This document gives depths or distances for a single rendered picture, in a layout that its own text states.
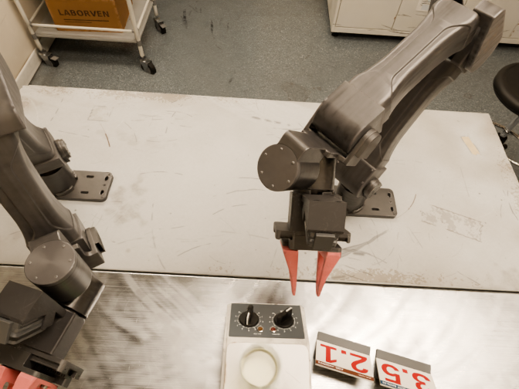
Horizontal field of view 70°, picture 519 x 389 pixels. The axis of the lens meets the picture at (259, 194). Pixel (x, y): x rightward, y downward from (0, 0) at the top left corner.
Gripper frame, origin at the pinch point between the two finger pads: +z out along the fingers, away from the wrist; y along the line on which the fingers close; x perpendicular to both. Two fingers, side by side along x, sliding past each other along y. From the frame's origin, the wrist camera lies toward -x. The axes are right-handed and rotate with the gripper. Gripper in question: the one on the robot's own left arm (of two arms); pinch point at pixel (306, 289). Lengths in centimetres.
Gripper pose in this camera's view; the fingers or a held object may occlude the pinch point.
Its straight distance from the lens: 55.9
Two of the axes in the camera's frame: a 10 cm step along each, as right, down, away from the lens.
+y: 10.0, 0.6, 0.3
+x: -0.2, -1.0, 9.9
